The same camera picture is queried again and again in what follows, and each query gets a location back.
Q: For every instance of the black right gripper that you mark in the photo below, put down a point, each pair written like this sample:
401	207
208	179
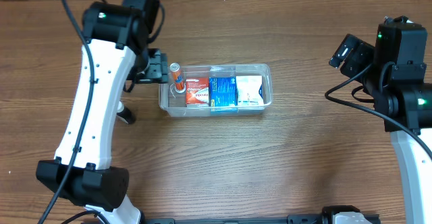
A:
358	62

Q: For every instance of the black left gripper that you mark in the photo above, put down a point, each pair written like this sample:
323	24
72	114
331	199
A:
156	67

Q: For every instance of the orange tube white caps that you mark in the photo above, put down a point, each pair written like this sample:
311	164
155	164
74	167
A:
176	74

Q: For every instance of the red medicine box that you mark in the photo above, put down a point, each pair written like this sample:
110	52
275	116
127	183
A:
197	92

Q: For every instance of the clear plastic container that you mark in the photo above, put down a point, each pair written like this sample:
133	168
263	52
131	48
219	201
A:
175	103

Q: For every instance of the black bottle white cap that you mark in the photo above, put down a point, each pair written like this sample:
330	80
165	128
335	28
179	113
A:
124	114

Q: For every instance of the blue medicine box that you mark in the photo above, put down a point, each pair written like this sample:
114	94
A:
223	94

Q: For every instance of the white medicine box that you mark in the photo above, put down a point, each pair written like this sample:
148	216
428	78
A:
249	89

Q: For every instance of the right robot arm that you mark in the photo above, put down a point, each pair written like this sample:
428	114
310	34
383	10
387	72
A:
387	80

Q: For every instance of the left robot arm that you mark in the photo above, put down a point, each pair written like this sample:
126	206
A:
116	55

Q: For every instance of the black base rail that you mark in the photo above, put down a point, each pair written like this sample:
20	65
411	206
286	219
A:
336	214

